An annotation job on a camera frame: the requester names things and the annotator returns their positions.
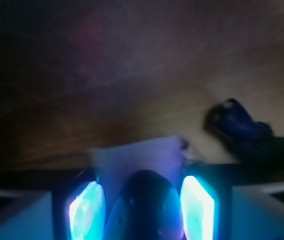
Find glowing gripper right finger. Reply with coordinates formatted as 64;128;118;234
179;163;234;240

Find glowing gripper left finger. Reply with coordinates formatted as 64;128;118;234
52;168;106;240

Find dark green plastic pickle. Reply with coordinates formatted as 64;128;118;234
103;170;184;240

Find navy blue twisted rope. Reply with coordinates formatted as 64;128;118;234
205;98;284;173

